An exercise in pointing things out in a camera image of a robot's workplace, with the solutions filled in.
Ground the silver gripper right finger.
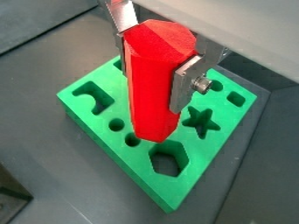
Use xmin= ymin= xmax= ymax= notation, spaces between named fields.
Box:
xmin=169 ymin=35 xmax=229 ymax=114

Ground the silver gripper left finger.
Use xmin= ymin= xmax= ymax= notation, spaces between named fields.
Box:
xmin=104 ymin=0 xmax=137 ymax=73

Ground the red hexagonal prism block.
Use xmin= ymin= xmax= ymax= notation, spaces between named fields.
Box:
xmin=124 ymin=19 xmax=196 ymax=143

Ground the green shape sorting board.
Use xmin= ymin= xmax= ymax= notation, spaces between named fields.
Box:
xmin=57 ymin=58 xmax=257 ymax=213

